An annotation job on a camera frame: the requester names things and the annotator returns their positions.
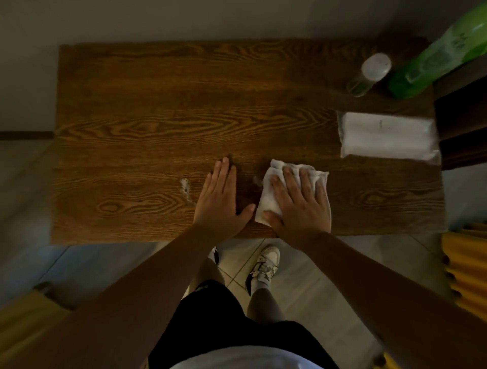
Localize person's right hand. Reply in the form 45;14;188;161
263;167;332;249

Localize person's left hand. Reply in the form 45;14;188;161
193;157;256;241

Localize white wiping cloth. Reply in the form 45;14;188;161
254;159;332;229

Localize person's left forearm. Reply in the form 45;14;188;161
0;224;229;369

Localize person's right forearm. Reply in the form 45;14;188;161
301;231;487;369

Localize white spill stain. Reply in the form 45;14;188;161
180;177;195;204

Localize person's left leg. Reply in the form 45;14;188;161
188;259;226;293

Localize person's leg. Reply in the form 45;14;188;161
247;279;286;325
188;259;226;293

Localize person's right leg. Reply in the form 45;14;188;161
247;279;286;325

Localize white tissue pack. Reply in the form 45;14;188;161
337;111;442;165

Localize black shorts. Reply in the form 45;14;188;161
148;280;339;369

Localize small clear bottle white cap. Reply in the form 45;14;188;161
346;53;392;97

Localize wooden table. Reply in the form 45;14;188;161
50;37;446;245

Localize white shirt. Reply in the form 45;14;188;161
169;345;324;369

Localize dark wooden cabinet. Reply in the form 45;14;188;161
433;57;487;170

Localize yellow ribbed object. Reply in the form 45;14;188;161
441;222;487;322

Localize green plastic bottle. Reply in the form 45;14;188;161
388;3;487;100

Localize yellow wooden furniture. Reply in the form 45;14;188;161
0;282;73;362

